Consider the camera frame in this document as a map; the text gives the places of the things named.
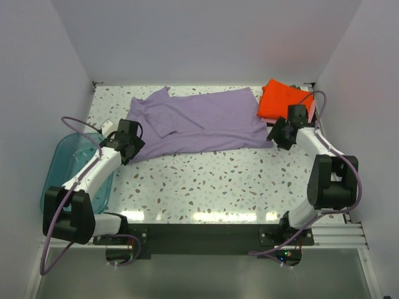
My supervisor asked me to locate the purple t shirt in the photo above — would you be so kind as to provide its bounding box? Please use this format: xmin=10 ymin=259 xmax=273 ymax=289
xmin=127 ymin=87 xmax=273 ymax=163

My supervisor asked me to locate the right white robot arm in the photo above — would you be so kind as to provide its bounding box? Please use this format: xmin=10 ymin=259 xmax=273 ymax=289
xmin=266 ymin=105 xmax=358 ymax=245

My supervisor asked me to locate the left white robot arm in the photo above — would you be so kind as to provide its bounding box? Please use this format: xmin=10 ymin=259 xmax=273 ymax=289
xmin=42 ymin=119 xmax=145 ymax=244

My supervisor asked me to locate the folded orange t shirt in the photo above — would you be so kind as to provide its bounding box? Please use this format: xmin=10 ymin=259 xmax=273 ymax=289
xmin=257 ymin=79 xmax=310 ymax=123

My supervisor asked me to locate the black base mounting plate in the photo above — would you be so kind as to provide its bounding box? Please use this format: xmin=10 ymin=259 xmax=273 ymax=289
xmin=93 ymin=224 xmax=296 ymax=259

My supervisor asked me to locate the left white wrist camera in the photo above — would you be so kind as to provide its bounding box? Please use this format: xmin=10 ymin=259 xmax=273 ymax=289
xmin=100 ymin=120 xmax=117 ymax=137

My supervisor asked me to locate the aluminium frame rail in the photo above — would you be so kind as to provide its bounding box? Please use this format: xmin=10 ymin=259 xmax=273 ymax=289
xmin=312 ymin=224 xmax=368 ymax=249

